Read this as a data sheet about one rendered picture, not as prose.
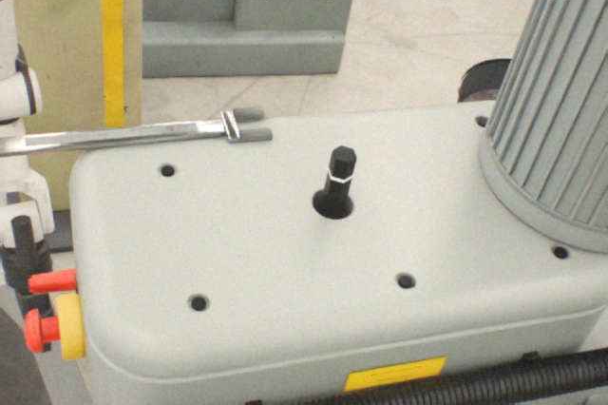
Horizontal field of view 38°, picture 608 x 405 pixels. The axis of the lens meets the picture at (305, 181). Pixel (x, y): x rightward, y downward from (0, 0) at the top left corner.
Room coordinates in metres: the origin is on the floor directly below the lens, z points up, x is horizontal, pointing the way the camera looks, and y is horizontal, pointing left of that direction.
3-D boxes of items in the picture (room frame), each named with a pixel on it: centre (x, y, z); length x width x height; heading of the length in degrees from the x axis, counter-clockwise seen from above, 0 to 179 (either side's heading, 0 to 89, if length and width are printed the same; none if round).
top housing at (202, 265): (0.54, -0.04, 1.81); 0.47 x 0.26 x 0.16; 114
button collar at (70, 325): (0.44, 0.18, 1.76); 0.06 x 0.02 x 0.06; 24
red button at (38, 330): (0.43, 0.20, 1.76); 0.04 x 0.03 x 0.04; 24
